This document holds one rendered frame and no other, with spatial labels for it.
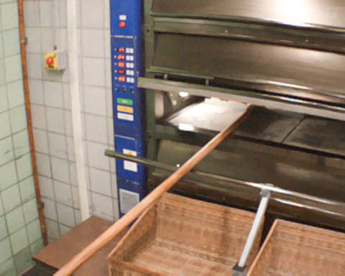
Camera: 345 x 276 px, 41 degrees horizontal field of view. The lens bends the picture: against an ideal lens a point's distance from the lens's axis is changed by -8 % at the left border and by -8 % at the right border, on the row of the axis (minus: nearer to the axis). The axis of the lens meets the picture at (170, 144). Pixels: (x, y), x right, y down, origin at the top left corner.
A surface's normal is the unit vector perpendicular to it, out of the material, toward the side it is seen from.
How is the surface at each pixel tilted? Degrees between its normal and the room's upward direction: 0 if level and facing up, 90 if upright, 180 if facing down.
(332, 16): 70
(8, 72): 90
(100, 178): 90
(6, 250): 90
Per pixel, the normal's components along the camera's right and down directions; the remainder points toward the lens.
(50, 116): -0.51, 0.32
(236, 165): -0.48, -0.02
